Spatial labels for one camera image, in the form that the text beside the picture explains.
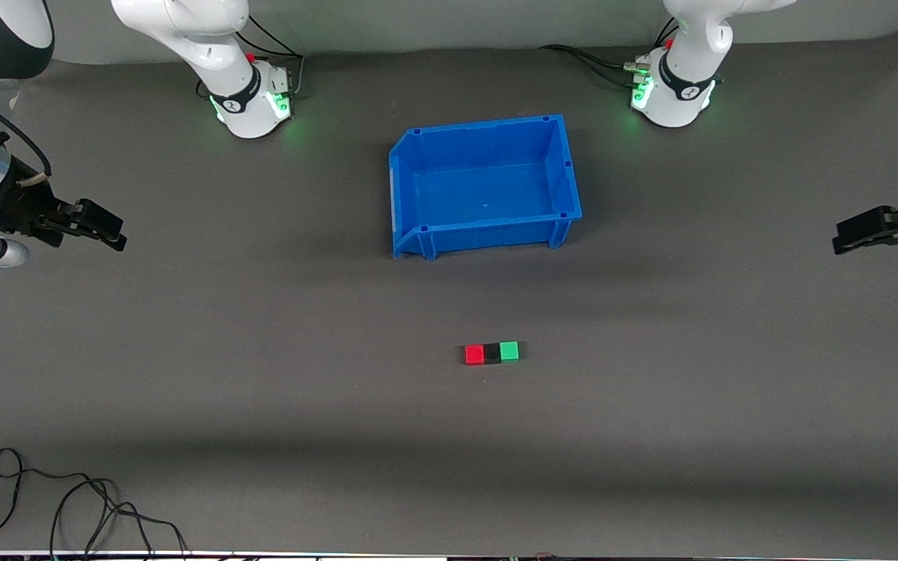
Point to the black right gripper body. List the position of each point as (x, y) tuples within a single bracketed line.
[(22, 210)]

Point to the small green cube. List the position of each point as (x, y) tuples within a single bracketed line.
[(509, 351)]

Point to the small black cube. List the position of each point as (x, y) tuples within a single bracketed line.
[(492, 354)]

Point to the small red cube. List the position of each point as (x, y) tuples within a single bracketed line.
[(475, 355)]

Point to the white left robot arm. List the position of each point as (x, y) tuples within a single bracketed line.
[(691, 70)]

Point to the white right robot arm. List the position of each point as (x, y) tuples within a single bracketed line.
[(215, 47)]

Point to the blue plastic storage bin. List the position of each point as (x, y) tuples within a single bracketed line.
[(484, 187)]

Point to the dark grey table mat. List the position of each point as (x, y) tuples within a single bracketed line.
[(449, 467)]

